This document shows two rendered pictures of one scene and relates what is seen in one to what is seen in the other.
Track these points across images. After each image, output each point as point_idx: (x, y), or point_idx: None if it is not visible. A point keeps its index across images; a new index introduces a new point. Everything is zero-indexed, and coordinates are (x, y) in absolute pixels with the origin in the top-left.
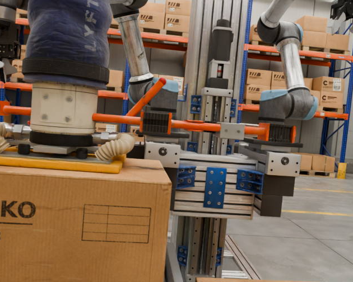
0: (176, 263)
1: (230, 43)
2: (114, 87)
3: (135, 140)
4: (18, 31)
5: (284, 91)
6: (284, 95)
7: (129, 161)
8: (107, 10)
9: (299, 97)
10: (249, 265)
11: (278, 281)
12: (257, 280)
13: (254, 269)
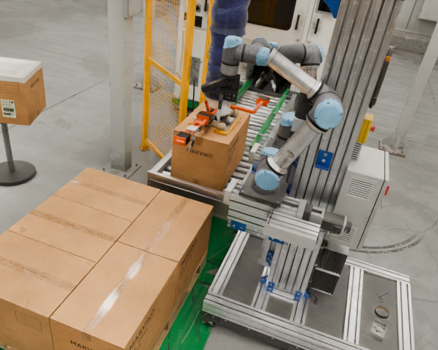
0: (212, 190)
1: (300, 102)
2: None
3: (212, 123)
4: (267, 69)
5: (261, 151)
6: (261, 155)
7: (219, 135)
8: (212, 69)
9: (261, 162)
10: (317, 339)
11: (196, 231)
12: (200, 223)
13: (306, 337)
